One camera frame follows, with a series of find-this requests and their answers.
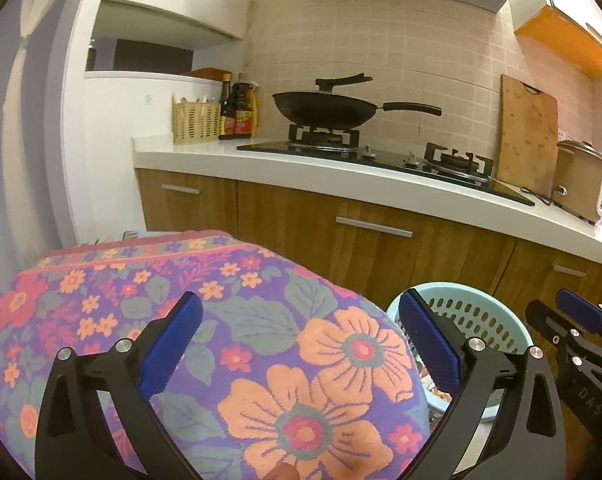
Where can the wooden kitchen counter cabinet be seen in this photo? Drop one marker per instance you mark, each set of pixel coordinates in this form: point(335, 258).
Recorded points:
point(281, 210)

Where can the yellow oil bottle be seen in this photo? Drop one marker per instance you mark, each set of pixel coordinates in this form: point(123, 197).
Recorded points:
point(255, 110)

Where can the black wok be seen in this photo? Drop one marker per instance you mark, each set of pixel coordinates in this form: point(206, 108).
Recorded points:
point(326, 110)

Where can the beige rice cooker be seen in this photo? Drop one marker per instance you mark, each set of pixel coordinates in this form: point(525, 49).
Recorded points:
point(578, 185)

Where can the wooden cutting board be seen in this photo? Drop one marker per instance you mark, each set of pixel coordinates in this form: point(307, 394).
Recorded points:
point(528, 135)

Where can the floral printed cloth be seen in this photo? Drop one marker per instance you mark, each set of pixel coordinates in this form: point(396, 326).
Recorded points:
point(281, 335)

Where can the black glass gas stove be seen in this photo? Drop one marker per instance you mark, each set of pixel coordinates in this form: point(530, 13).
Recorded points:
point(381, 157)

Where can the orange wall cabinet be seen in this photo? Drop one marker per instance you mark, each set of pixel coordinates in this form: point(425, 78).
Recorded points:
point(566, 35)

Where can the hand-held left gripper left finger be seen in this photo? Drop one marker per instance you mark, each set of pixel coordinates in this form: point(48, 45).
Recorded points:
point(171, 345)

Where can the yellow plastic basket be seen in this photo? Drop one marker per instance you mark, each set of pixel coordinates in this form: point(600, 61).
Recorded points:
point(196, 122)

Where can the large dark sauce bottle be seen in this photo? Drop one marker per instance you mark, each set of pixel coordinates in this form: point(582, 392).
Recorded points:
point(242, 110)

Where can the light blue plastic wastebasket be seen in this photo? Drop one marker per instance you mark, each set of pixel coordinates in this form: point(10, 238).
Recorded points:
point(486, 310)

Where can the slim dark sauce bottle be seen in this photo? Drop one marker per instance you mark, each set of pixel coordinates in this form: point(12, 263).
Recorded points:
point(226, 115)

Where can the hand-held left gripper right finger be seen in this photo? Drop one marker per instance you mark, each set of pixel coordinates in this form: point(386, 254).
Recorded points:
point(431, 345)

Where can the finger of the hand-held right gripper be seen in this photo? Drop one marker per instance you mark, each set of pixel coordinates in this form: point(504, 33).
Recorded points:
point(578, 307)
point(546, 322)

